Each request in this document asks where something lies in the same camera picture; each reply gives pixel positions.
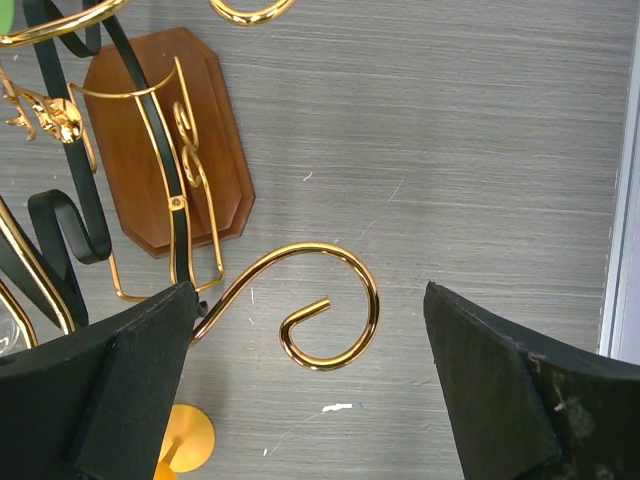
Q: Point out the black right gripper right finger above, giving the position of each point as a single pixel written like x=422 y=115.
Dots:
x=523 y=405

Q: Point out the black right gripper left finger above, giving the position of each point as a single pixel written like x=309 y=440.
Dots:
x=95 y=404

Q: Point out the green plastic wine glass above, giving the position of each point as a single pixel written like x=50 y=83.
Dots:
x=6 y=16

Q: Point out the clear wine glass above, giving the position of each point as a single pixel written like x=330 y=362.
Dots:
x=9 y=327

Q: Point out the orange wine glass right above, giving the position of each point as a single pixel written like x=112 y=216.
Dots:
x=188 y=442

